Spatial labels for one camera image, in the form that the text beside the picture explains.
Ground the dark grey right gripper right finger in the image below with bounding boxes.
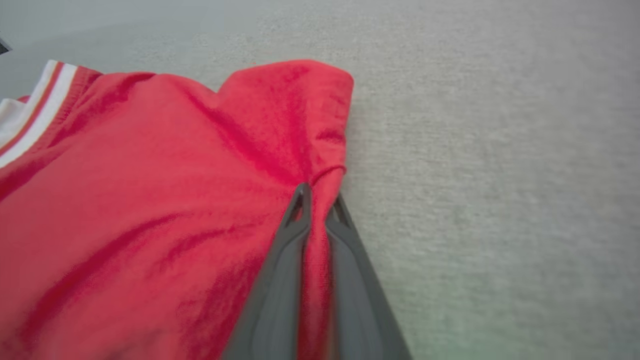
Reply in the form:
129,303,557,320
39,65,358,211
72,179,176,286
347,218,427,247
325,194,413,360

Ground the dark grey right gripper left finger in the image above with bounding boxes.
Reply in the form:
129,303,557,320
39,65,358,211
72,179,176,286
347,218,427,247
220,182,313,360

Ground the red basketball jersey number 33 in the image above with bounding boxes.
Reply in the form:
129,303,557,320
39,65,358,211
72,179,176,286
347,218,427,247
0,59,355,360

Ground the grey fabric sofa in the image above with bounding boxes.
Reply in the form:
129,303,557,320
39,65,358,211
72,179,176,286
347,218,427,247
0,0,640,360

